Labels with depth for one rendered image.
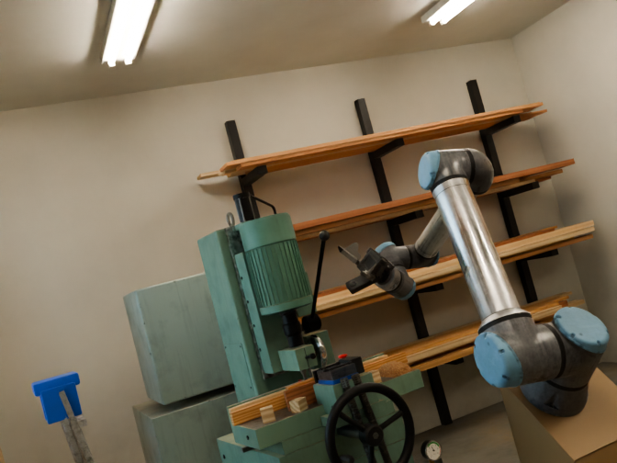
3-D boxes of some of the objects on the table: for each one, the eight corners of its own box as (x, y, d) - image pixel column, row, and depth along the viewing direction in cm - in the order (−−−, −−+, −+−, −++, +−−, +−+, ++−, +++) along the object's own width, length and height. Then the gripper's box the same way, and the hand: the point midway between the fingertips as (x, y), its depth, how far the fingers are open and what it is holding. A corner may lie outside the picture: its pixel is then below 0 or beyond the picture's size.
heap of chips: (394, 378, 227) (391, 366, 227) (372, 377, 239) (369, 366, 240) (416, 369, 231) (413, 357, 231) (393, 368, 244) (390, 358, 244)
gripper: (376, 248, 254) (346, 228, 240) (409, 280, 241) (378, 261, 227) (361, 266, 256) (330, 246, 241) (392, 299, 242) (361, 280, 228)
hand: (347, 260), depth 234 cm, fingers open, 14 cm apart
